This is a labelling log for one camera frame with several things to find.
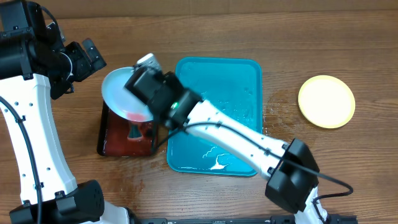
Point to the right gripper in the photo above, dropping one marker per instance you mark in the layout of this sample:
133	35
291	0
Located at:
137	84

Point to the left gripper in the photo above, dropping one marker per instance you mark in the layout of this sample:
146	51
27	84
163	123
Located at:
76	51

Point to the teal plastic tray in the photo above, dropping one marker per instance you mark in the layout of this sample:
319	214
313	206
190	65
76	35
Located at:
233	86

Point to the yellow-green plate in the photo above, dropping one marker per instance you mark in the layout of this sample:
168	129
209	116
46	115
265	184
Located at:
326	101

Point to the black tray with red liquid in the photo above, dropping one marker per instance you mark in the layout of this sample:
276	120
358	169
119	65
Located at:
113	138

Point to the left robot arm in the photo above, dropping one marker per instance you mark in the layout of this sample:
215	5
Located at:
37	67

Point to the dark green sponge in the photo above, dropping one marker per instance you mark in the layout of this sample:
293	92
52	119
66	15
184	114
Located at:
135	131

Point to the light blue plate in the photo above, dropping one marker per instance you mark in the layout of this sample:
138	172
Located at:
121	101

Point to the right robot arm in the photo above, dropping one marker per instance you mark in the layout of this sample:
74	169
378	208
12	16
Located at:
288	168

